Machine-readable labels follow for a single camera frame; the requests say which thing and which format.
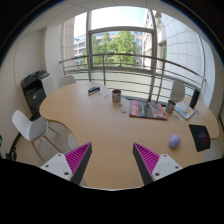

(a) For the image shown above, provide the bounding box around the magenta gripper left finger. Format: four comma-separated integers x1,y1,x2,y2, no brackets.
41,143,92,185

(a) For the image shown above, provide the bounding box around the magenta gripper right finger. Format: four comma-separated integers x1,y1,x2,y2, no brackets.
133,143,182,185

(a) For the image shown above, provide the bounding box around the lilac computer mouse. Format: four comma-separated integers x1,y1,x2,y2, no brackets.
169,134,181,149

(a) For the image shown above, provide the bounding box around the white chair left front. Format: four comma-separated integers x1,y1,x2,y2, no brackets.
12,110,61,159

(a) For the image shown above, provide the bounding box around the white chair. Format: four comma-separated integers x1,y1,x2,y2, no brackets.
58,75,76,88
170,80,185,102
12,110,61,159

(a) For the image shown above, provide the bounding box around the red black magazine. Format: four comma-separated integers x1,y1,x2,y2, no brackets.
129,100,167,120

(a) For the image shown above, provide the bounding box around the small blue card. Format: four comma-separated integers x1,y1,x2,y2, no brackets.
120,109,127,114

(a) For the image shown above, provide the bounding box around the white patterned mug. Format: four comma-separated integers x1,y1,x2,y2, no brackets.
165,100,176,113

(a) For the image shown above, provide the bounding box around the light blue booklet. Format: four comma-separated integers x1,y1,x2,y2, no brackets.
175,101,195,120

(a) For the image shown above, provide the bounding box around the black monitor edge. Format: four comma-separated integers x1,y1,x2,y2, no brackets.
189,89,200,109

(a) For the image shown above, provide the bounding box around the white chair far right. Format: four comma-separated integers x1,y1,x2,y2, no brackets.
170,80,185,102

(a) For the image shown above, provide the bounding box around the black stapler box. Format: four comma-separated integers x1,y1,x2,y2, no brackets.
88,86,100,95

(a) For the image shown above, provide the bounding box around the dark patterned mug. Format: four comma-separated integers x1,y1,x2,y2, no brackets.
112,89,121,103

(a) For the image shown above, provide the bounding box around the white chair far left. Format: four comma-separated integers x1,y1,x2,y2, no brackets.
58,75,76,88

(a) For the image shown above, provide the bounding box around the black office printer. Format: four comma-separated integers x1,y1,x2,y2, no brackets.
21,70,54,118

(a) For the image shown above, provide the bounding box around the metal balcony railing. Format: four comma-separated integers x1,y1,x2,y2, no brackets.
61,53,205,103

